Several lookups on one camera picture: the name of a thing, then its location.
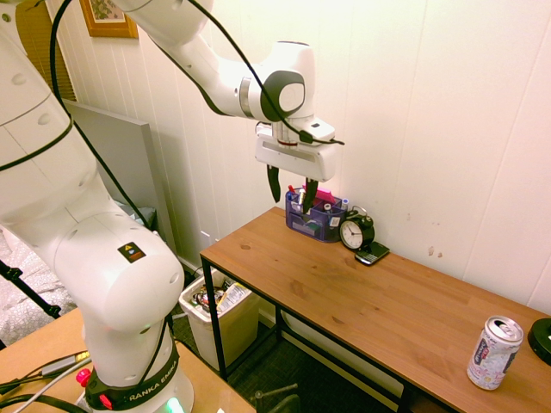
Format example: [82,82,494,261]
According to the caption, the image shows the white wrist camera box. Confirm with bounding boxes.
[300,115,337,144]

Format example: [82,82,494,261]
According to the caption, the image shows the black mobile phone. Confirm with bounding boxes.
[354,241,392,267]

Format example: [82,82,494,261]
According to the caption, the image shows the light wooden robot table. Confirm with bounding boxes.
[0,307,256,413]

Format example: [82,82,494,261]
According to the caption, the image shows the wooden framed picture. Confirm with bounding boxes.
[79,0,139,40]

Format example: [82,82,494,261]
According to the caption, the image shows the wooden table with black frame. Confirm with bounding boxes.
[200,206,551,413]

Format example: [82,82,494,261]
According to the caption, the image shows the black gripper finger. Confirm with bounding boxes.
[302,176,320,215]
[266,164,281,204]

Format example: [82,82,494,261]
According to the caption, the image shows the dark brown snack wrapper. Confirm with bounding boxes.
[191,287,227,311]

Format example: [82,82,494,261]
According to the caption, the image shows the pink sticky notes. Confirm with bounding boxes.
[302,184,338,211]

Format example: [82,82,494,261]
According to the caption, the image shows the grey flat board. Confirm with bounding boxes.
[62,98,178,256]

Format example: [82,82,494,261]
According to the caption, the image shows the brown window blind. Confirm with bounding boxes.
[15,0,78,102]

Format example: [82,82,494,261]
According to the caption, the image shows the white patterned bed blanket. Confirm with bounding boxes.
[0,226,79,346]

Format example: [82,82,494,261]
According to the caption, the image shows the blue mesh desk organizer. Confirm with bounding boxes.
[284,184,350,244]

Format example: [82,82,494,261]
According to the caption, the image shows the grey plug cable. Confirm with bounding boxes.
[0,350,91,391]

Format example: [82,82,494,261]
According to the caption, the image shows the white floral drink can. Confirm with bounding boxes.
[466,315,525,391]

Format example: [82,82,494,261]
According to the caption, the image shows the black round lamp base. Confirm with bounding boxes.
[527,317,551,367]

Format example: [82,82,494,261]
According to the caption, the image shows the white plastic trash bin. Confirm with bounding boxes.
[178,268,262,372]

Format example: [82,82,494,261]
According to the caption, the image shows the black tripod stand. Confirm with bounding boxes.
[0,257,62,320]

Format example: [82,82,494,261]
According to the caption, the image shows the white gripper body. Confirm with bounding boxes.
[254,132,337,182]

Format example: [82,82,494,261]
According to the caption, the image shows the pale teal cloth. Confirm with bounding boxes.
[115,201,158,230]

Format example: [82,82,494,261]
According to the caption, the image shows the black alarm clock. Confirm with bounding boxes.
[338,206,376,251]

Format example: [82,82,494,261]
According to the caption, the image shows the yellow white snack bag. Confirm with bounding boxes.
[216,281,251,313]

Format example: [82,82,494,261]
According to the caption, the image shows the black camera cable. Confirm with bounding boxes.
[49,0,346,233]

